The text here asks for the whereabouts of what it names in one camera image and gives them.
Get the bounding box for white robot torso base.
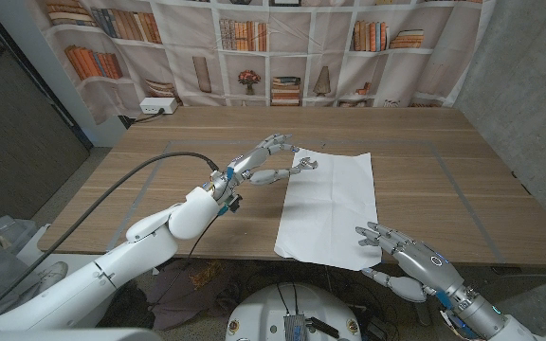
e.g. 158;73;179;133
225;282;363;341

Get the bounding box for grey finned electronics module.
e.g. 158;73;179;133
283;313;307;341

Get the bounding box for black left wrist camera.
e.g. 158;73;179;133
220;192;244;215

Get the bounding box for black power plug cable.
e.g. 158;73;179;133
117;107;166;130

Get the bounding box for white shoe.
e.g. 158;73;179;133
30;260;69;295

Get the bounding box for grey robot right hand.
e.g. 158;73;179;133
355;221;509;341

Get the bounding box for silver adjustable wrench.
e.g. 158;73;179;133
291;157;319;174

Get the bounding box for white robot chest shell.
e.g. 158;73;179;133
0;328;163;341

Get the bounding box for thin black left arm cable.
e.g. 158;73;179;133
152;212;220;309

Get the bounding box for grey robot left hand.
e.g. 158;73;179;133
206;133;302;205

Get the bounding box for purple cloth on floor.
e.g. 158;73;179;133
152;259;236;332

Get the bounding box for white paper sheet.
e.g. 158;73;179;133
273;147;383;272

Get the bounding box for white power strip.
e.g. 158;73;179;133
138;97;179;116

